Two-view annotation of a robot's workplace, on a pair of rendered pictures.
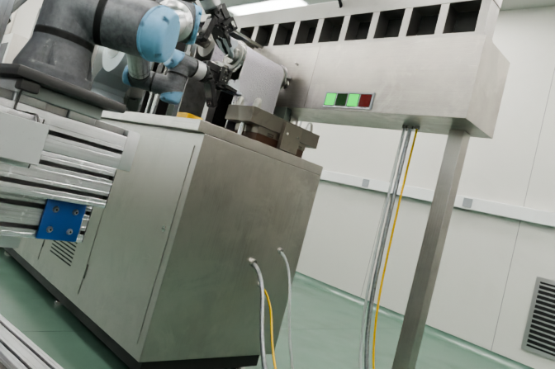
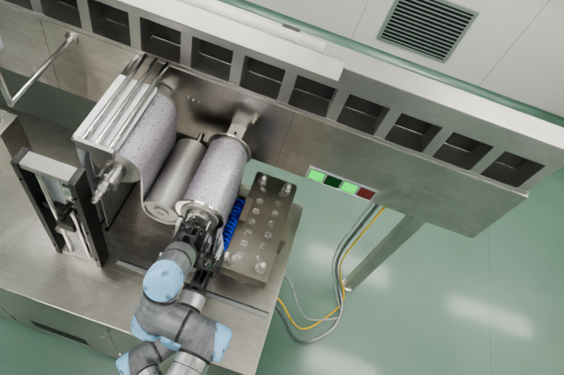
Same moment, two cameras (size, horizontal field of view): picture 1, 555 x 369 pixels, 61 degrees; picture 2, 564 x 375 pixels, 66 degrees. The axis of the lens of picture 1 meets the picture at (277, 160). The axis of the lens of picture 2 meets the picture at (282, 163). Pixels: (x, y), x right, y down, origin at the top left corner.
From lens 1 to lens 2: 2.30 m
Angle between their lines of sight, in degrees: 70
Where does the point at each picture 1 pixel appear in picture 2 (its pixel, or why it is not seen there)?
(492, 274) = not seen: outside the picture
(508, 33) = not seen: outside the picture
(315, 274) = not seen: outside the picture
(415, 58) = (438, 183)
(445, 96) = (459, 221)
